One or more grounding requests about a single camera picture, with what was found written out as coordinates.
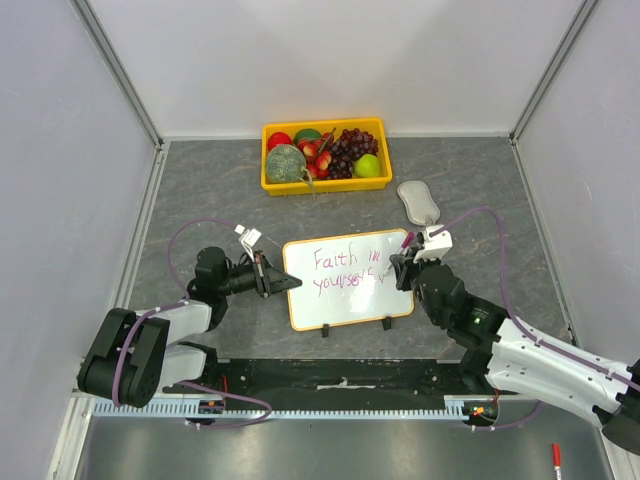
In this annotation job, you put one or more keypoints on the grey round eraser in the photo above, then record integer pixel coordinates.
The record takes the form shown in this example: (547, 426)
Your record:
(420, 208)

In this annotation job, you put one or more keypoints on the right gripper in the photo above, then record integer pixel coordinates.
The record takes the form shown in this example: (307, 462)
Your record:
(404, 270)

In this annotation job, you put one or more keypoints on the yellow framed whiteboard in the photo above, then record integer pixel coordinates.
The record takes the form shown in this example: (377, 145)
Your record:
(344, 280)

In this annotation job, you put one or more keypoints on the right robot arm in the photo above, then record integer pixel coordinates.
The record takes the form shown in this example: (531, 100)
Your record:
(512, 356)

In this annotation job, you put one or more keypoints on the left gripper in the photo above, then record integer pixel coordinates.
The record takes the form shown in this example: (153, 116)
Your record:
(269, 280)

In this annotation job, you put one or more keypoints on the yellow plastic bin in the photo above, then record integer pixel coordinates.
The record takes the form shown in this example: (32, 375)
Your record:
(373, 125)

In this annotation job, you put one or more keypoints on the red apple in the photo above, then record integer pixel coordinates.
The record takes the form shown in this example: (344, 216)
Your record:
(277, 139)

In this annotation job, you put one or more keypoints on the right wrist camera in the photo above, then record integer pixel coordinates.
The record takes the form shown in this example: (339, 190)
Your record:
(435, 243)

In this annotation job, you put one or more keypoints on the green pear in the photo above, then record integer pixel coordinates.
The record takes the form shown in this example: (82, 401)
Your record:
(367, 166)

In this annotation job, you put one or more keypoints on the red marker pen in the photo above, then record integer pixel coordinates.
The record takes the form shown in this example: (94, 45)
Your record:
(557, 461)

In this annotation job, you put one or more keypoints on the dark purple grape bunch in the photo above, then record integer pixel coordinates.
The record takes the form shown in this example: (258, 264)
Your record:
(347, 150)

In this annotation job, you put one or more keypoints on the red yellow cherry bunch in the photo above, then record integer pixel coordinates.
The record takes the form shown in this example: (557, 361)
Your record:
(318, 156)

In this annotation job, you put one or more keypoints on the white marker with magenta cap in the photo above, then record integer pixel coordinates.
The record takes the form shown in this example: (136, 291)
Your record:
(402, 249)

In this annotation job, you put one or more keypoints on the green netted melon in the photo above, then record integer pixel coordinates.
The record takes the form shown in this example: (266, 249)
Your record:
(285, 164)

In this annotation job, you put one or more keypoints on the slotted cable duct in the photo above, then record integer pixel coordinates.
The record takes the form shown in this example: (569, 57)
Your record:
(194, 408)

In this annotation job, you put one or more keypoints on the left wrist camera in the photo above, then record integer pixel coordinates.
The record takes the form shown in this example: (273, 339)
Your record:
(248, 237)

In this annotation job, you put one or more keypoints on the green orange mango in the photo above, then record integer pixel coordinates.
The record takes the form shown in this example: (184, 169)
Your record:
(306, 135)

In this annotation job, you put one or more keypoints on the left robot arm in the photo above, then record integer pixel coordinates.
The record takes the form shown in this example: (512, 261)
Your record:
(137, 353)

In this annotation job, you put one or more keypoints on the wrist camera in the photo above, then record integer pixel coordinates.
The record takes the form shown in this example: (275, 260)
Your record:
(435, 243)
(248, 237)

